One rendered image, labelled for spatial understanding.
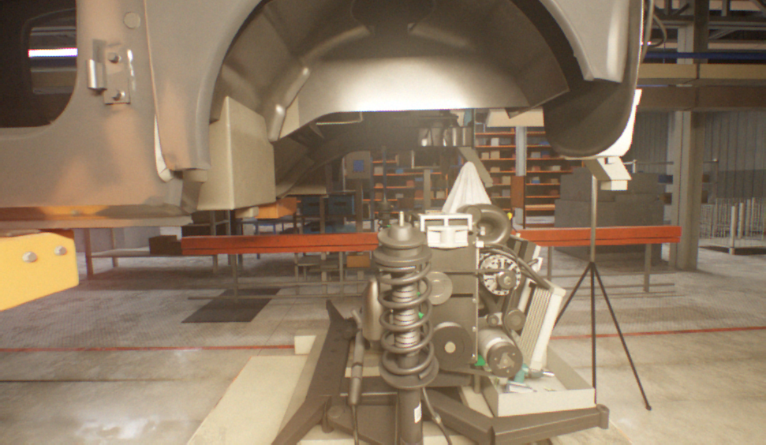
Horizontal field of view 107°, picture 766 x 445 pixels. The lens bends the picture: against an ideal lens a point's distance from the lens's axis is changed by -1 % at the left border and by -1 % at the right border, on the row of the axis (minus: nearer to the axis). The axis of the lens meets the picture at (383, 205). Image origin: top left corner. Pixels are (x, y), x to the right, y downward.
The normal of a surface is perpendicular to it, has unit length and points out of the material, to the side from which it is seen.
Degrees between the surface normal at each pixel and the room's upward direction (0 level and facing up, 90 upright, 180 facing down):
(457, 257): 90
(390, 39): 93
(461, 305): 90
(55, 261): 90
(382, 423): 9
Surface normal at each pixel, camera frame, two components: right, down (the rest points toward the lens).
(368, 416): -0.01, -0.97
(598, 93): -1.00, 0.02
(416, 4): -0.73, 0.14
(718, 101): 0.02, 0.07
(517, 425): -0.15, -0.99
